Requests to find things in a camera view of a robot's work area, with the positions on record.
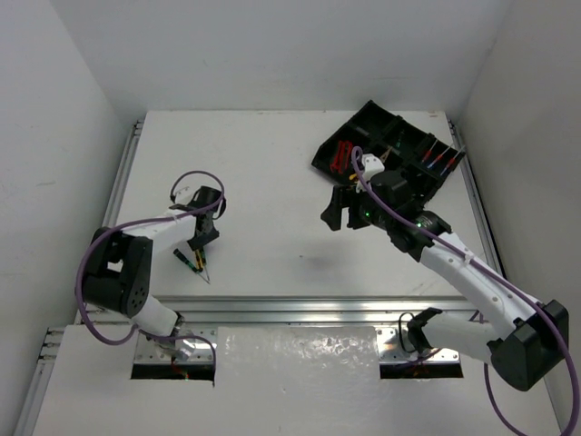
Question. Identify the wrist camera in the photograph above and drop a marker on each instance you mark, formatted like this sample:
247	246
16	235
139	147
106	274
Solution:
370	165
182	196

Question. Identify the Pro'sKit black green screwdriver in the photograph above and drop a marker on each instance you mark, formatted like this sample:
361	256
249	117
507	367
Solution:
399	141

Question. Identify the red black folding saw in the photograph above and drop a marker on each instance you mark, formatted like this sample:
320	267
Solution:
341	160

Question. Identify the aluminium rail frame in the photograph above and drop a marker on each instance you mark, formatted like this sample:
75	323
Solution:
276	264

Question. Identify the black green precision screwdriver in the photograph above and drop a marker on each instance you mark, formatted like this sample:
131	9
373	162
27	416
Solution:
183	259

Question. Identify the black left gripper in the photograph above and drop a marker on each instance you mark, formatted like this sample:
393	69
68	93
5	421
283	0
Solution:
202	238

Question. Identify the small yellow utility knife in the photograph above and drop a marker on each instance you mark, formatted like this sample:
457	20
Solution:
198	261

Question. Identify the black compartment tray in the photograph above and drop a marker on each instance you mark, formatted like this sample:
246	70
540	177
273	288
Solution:
374	130

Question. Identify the white front cover board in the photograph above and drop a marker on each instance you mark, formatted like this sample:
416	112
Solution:
279	381

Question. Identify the yellow needle-nose pliers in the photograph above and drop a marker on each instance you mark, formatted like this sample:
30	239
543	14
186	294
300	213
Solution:
383	158

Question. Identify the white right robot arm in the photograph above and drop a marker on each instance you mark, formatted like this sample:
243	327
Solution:
522	338

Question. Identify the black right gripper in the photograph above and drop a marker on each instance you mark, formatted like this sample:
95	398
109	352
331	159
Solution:
344	196

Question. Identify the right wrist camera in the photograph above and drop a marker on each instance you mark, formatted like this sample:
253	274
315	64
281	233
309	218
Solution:
370	165

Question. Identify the blue red screwdriver large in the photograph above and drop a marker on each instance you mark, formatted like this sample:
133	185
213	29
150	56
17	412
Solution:
451	161

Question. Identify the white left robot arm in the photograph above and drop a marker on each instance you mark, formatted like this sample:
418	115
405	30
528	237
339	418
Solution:
117	274

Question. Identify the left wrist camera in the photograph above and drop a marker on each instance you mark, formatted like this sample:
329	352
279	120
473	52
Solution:
182	196

